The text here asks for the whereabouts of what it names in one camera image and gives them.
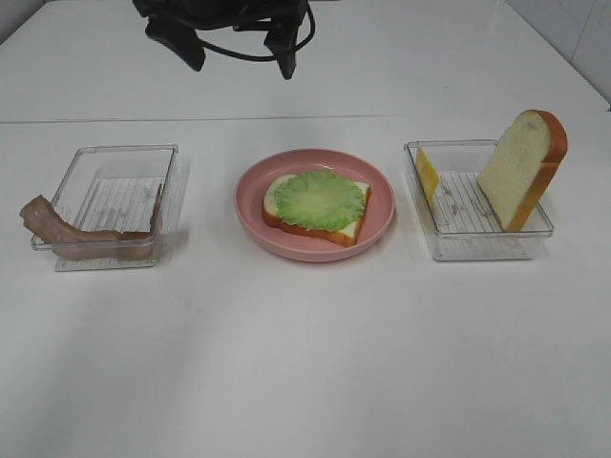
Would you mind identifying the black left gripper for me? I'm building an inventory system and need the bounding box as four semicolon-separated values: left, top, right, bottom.
133;0;308;80

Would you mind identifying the green lettuce leaf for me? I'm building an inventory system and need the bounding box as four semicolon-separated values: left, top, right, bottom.
263;169;369;232

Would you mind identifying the bread slice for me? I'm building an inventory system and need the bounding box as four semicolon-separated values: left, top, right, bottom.
262;185;370;247
477;110;568;232

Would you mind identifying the long bacon strip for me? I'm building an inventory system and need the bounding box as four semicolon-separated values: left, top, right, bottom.
19;195;124;260

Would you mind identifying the left clear plastic container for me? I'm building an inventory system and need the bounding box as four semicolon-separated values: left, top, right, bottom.
28;144;182;272

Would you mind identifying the clear plastic container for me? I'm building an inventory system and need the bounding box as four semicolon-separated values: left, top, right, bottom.
404;139;554;261
28;144;182;272

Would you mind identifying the pink round plate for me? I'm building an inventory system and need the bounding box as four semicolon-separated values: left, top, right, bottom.
234;149;395;262

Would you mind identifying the yellow cheese slice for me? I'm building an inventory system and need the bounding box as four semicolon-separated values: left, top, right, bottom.
415;147;440;206

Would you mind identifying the right clear plastic container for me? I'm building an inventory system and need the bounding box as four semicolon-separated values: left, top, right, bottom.
404;139;554;261

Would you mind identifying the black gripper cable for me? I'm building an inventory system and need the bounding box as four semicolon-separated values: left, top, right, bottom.
190;0;317;62

